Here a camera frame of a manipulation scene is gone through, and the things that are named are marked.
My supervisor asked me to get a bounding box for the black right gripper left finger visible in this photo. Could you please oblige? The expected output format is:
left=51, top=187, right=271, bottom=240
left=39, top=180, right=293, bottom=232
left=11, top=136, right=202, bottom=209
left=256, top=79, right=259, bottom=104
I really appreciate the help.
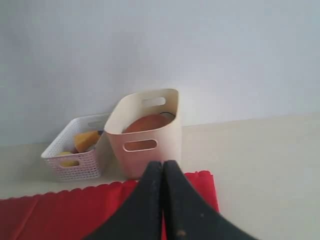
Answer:
left=85, top=161, right=163, bottom=240

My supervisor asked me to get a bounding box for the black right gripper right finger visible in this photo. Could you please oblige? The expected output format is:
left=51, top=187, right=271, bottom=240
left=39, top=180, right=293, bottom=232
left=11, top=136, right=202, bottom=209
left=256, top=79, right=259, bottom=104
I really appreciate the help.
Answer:
left=162, top=160, right=254, bottom=240

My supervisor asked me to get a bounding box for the yellow cheese wedge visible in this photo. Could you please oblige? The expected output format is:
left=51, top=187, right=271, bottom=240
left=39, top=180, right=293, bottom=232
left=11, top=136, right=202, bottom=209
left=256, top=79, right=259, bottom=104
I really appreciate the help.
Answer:
left=73, top=130, right=102, bottom=153

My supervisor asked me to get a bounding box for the brown wooden plate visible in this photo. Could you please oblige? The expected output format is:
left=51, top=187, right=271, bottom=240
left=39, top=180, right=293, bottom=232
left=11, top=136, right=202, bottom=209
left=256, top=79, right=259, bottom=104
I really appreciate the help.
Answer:
left=122, top=114, right=173, bottom=134

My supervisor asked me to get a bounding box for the yellow lemon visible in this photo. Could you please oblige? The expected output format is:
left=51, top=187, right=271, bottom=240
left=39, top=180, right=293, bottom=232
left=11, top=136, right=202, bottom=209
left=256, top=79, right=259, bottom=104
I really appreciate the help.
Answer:
left=55, top=151, right=73, bottom=157

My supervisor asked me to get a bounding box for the red scalloped table cloth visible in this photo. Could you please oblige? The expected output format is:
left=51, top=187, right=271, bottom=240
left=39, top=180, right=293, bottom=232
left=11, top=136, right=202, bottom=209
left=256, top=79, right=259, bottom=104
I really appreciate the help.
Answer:
left=0, top=169, right=220, bottom=240

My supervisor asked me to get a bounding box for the cream plastic bin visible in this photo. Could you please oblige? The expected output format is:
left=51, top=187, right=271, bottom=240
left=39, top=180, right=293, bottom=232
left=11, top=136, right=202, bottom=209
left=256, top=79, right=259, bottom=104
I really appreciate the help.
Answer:
left=104, top=88, right=182, bottom=179

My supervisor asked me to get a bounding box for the white perforated plastic basket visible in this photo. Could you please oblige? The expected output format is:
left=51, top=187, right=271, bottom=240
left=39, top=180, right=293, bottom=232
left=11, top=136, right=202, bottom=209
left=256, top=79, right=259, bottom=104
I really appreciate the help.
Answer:
left=41, top=113, right=112, bottom=182

